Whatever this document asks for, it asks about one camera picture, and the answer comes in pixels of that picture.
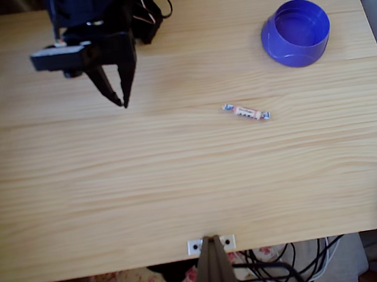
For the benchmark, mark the black webcam on gripper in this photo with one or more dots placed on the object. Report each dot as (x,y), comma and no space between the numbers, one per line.
(58,59)

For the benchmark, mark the candy roll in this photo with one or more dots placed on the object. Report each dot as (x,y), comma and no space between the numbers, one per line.
(246,111)

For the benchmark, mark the purple plastic bowl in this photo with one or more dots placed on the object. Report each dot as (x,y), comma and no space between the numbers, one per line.
(295,33)

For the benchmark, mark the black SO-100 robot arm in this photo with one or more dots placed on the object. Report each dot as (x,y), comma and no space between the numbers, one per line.
(89,8)

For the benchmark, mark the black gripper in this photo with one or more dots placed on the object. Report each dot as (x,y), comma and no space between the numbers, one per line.
(119,51)

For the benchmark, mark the white metal bracket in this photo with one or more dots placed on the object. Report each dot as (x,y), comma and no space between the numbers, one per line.
(195,246)

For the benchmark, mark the metal table clamp bracket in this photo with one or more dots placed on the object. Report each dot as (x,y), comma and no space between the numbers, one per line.
(214,272)

